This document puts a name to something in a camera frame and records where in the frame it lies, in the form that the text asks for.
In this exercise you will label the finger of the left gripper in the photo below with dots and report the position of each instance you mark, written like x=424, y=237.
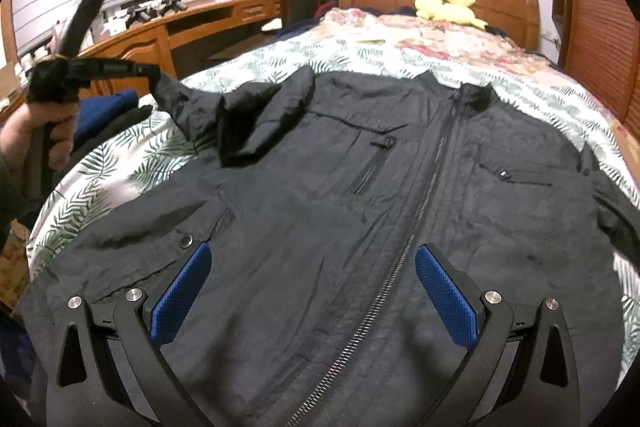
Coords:
x=112, y=68

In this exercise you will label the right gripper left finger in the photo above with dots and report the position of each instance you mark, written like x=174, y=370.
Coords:
x=86, y=388

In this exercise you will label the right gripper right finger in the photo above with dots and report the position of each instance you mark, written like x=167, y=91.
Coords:
x=519, y=367

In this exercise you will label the black zip jacket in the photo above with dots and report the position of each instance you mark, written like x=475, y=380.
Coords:
x=314, y=195

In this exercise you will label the left hand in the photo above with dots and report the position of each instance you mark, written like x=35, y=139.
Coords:
x=19, y=133

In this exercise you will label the folded navy blue garment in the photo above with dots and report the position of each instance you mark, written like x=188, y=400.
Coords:
x=98, y=111

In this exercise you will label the folded black garment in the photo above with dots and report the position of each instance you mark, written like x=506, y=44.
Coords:
x=119, y=124

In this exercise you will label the long wooden desk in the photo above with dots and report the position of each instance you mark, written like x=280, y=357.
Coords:
x=191, y=40

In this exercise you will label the green leaf pattern bedsheet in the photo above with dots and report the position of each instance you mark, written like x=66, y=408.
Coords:
x=146, y=154

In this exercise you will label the floral quilt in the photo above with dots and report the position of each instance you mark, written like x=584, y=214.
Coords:
x=483, y=47

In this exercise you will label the wooden louvered wardrobe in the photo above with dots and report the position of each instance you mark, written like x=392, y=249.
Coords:
x=600, y=49

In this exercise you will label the yellow plush toy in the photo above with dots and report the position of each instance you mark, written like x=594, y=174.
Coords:
x=452, y=11

